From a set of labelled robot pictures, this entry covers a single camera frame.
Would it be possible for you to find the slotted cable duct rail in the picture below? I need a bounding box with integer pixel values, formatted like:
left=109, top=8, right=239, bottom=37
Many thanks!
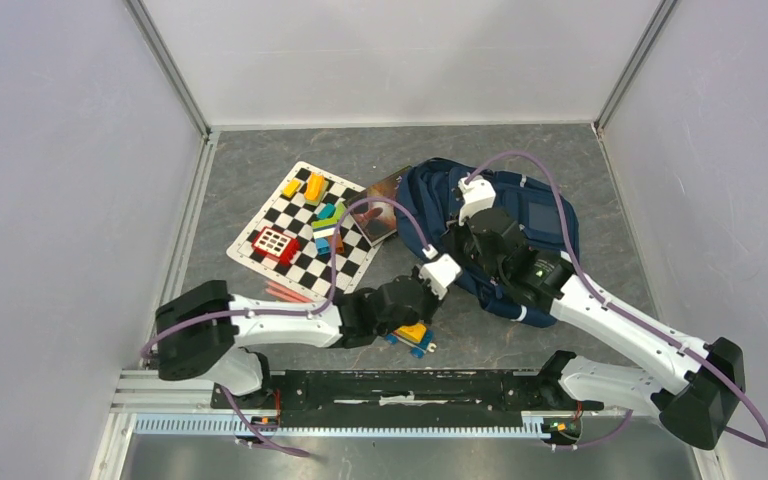
left=133, top=413, right=550, bottom=440

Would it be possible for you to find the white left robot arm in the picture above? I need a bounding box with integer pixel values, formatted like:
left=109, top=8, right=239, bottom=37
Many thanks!
left=147, top=274, right=445, bottom=408

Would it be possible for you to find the navy blue student backpack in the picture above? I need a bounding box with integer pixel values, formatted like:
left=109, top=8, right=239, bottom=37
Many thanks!
left=396, top=157, right=566, bottom=328

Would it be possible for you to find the orange yellow toy block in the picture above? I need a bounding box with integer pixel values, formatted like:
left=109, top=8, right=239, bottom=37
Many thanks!
left=304, top=173, right=328, bottom=206

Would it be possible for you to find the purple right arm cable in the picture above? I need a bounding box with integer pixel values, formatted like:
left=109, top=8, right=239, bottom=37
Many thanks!
left=463, top=150, right=768, bottom=453

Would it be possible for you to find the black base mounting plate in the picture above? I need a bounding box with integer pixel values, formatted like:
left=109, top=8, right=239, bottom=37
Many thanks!
left=237, top=369, right=604, bottom=428

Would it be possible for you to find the orange brown toy block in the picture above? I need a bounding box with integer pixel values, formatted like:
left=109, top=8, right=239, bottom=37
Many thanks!
left=333, top=232, right=344, bottom=255

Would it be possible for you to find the black white chessboard mat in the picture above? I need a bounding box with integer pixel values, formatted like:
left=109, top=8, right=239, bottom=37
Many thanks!
left=226, top=161, right=379, bottom=300

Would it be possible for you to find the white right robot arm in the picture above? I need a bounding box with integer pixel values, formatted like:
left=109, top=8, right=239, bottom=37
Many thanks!
left=442, top=208, right=746, bottom=450

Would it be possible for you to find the red marker pen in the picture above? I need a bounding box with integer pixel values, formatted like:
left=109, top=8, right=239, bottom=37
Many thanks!
left=265, top=281, right=311, bottom=303

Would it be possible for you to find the teal toy block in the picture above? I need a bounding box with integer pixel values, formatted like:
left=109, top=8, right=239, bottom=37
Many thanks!
left=317, top=203, right=336, bottom=220

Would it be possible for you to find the blue toy block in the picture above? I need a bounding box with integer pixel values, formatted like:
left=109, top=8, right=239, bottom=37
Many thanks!
left=314, top=237, right=331, bottom=256

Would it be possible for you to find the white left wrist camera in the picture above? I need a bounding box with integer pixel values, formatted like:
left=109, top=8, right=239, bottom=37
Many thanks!
left=418, top=245, right=462, bottom=300

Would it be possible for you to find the red window toy block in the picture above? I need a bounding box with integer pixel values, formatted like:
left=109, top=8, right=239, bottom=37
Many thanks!
left=251, top=227, right=300, bottom=265

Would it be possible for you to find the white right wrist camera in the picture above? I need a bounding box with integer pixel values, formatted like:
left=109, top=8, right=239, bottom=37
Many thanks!
left=458, top=177, right=496, bottom=225

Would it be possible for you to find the dark Three Days book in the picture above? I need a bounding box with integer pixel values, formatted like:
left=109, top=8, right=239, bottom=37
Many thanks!
left=346, top=165, right=412, bottom=245

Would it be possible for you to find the yellow red toy car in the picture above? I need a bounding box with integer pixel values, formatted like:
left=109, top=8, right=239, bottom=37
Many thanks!
left=385, top=323, right=437, bottom=359

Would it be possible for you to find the green toy block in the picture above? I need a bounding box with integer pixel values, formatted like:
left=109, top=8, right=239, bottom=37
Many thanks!
left=327, top=201, right=347, bottom=224

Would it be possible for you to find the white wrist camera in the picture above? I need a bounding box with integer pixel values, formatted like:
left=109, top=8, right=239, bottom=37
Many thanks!
left=418, top=245, right=462, bottom=300
left=458, top=177, right=496, bottom=225

